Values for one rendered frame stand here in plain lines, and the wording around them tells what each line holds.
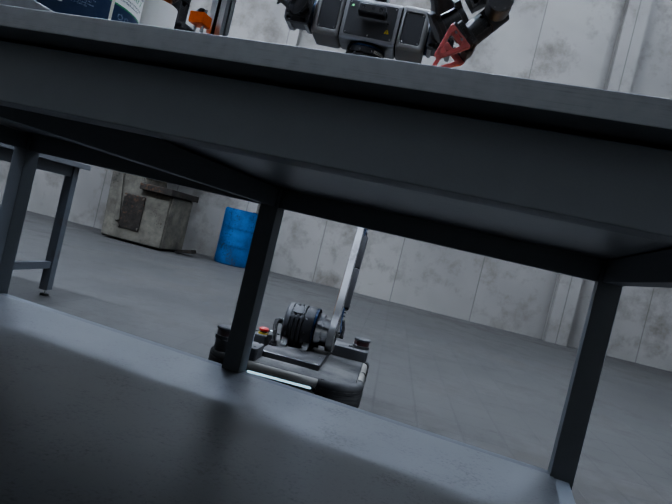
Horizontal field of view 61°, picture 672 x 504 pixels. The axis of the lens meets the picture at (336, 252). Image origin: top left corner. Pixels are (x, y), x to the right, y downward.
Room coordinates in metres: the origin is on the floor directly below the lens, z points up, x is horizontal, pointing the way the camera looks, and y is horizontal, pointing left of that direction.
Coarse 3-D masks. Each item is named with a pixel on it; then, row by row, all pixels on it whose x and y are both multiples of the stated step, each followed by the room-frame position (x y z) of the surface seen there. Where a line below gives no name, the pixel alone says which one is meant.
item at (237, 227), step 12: (228, 216) 8.11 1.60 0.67; (240, 216) 8.05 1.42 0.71; (252, 216) 8.11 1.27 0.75; (228, 228) 8.08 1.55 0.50; (240, 228) 8.06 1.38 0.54; (252, 228) 8.14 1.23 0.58; (228, 240) 8.06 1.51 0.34; (240, 240) 8.07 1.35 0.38; (216, 252) 8.18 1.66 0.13; (228, 252) 8.06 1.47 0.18; (240, 252) 8.08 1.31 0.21; (228, 264) 8.05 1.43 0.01; (240, 264) 8.11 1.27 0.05
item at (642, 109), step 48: (96, 48) 0.53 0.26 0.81; (144, 48) 0.48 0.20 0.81; (192, 48) 0.47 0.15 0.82; (240, 48) 0.46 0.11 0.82; (288, 48) 0.45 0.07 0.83; (384, 96) 0.45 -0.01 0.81; (432, 96) 0.42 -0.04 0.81; (480, 96) 0.40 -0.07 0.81; (528, 96) 0.39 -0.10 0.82; (576, 96) 0.39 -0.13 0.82; (624, 96) 0.38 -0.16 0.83; (336, 192) 1.45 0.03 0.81; (384, 192) 1.17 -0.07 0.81; (528, 240) 1.51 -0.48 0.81; (576, 240) 1.21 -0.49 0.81; (624, 240) 1.01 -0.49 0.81
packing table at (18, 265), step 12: (0, 144) 2.56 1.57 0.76; (0, 156) 2.64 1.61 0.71; (48, 156) 2.91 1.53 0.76; (36, 168) 2.91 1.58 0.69; (48, 168) 3.01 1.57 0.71; (60, 168) 3.11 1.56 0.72; (72, 168) 3.22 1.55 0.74; (84, 168) 3.24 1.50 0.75; (72, 180) 3.23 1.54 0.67; (72, 192) 3.25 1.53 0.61; (60, 204) 3.23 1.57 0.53; (60, 216) 3.22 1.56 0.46; (60, 228) 3.22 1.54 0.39; (60, 240) 3.24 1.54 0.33; (48, 252) 3.23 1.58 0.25; (24, 264) 2.99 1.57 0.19; (36, 264) 3.09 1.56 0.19; (48, 264) 3.20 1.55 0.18; (48, 276) 3.22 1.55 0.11; (48, 288) 3.24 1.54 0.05
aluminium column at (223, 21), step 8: (216, 0) 1.58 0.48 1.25; (224, 0) 1.57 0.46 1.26; (232, 0) 1.60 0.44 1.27; (216, 8) 1.58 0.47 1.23; (224, 8) 1.57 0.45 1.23; (232, 8) 1.60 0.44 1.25; (216, 16) 1.59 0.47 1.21; (224, 16) 1.57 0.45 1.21; (232, 16) 1.61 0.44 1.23; (216, 24) 1.58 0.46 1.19; (224, 24) 1.58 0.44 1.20; (208, 32) 1.58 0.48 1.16; (216, 32) 1.57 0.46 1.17; (224, 32) 1.60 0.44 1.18
